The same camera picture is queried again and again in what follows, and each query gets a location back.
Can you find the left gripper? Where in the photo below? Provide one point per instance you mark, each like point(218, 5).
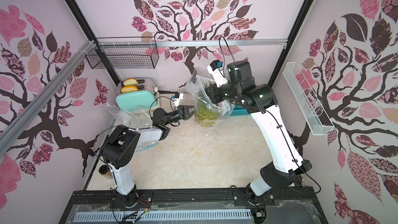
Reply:
point(183, 111)

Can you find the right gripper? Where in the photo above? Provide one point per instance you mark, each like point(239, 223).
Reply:
point(210, 92)

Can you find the pineapple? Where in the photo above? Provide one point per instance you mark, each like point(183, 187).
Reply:
point(206, 113)

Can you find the clear zip bag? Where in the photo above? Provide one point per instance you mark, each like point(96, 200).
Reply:
point(136, 120)

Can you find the zip bag with blue seal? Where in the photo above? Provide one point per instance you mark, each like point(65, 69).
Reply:
point(145, 145)

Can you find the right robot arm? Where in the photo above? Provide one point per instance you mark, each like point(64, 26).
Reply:
point(235, 83)

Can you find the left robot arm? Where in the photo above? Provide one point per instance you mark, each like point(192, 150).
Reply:
point(134, 133)

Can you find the teal plastic basket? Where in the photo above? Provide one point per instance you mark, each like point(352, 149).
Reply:
point(239, 111)

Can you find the mint green toaster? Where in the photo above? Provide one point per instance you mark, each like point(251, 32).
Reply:
point(144, 98)

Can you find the toast slice rear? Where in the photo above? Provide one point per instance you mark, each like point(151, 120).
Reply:
point(130, 81)

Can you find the toast slice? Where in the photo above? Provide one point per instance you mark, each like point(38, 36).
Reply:
point(130, 81)
point(128, 89)

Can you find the toast slice front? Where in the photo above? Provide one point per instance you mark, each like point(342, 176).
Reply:
point(128, 89)

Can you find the spice jar left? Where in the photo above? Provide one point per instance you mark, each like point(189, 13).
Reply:
point(105, 171)

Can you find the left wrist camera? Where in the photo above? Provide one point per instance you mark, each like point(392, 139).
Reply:
point(177, 98)

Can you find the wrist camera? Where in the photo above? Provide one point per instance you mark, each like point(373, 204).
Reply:
point(215, 68)
point(177, 98)

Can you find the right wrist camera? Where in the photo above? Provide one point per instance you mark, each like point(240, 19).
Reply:
point(215, 68)

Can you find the aluminium rail back wall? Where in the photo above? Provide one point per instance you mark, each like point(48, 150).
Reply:
point(197, 43)

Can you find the aluminium rail wall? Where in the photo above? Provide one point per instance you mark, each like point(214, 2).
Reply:
point(16, 128)
point(197, 43)

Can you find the black wire wall basket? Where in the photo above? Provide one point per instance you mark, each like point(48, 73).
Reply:
point(124, 54)

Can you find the white wire wall shelf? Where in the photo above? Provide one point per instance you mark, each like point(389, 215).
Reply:
point(300, 82)

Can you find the white slotted cable duct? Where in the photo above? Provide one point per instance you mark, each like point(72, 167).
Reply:
point(160, 216)

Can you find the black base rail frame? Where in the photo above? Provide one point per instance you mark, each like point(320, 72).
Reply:
point(291, 205)

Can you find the aluminium rail left wall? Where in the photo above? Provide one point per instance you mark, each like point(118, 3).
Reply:
point(16, 128)

